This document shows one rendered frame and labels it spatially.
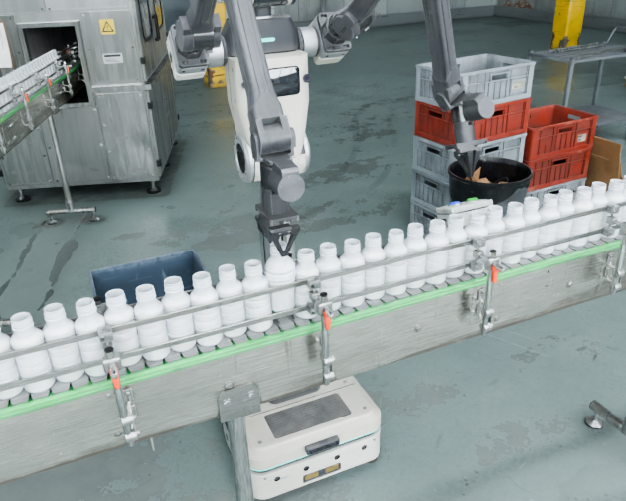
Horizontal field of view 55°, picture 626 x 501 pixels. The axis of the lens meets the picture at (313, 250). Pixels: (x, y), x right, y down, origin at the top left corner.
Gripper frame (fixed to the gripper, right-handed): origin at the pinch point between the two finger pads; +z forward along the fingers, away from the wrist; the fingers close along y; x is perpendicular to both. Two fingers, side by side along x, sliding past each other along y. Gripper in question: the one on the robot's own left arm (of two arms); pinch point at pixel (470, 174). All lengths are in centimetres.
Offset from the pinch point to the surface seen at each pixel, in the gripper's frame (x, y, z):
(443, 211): 0.4, -10.2, 8.7
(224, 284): -17, -79, 11
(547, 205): -17.9, 9.7, 10.8
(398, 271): -17.3, -36.6, 18.3
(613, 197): -17.7, 33.3, 13.0
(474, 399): 69, 35, 101
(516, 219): -18.4, -1.1, 12.4
